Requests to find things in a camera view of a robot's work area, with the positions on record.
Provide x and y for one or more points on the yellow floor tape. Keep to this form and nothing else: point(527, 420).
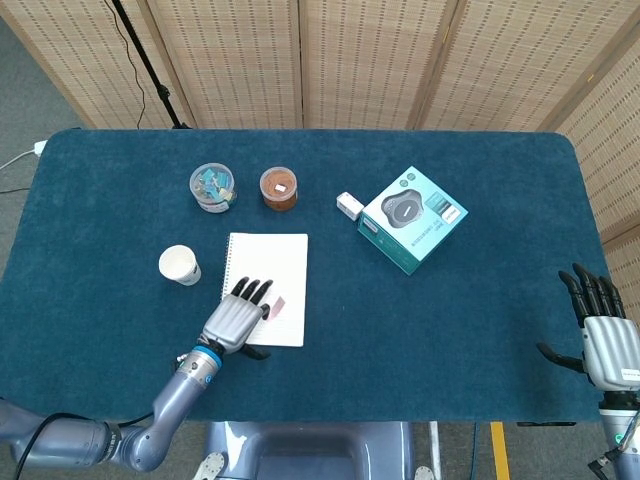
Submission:
point(500, 450)

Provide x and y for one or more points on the white table leg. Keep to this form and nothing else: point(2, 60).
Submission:
point(435, 450)

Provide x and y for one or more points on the white paper cup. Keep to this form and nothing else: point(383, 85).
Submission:
point(176, 262)

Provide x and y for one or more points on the bamboo folding screen panel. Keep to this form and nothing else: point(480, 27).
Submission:
point(235, 60)
point(627, 262)
point(525, 60)
point(610, 150)
point(370, 60)
point(75, 50)

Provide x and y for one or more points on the blue table mat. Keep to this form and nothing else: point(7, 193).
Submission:
point(375, 365)

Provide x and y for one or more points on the teal product box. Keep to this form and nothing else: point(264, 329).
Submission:
point(414, 220)

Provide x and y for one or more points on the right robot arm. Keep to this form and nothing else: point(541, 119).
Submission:
point(622, 445)

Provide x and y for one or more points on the white perforated robot bracket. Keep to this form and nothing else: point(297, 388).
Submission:
point(423, 474)
point(209, 467)

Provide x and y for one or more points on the clear jar of binder clips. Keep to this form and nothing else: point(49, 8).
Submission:
point(212, 187)

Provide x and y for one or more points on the small white box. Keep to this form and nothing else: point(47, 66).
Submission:
point(349, 205)

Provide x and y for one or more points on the white power plug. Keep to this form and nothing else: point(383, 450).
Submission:
point(39, 148)

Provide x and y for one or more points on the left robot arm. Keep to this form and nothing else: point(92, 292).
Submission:
point(170, 405)

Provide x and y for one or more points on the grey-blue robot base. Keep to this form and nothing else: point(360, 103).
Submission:
point(310, 450)

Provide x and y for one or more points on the clear jar with brown contents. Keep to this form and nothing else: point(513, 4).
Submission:
point(279, 190)

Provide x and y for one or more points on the black tripod stand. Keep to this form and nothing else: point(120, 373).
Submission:
point(150, 65)

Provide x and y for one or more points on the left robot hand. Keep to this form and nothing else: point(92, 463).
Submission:
point(232, 322)

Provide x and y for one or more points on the small pink sticky strip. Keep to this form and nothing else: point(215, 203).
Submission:
point(278, 303)

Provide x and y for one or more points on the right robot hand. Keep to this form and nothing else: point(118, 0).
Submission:
point(612, 350)

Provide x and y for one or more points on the white spiral notebook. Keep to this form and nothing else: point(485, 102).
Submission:
point(270, 255)

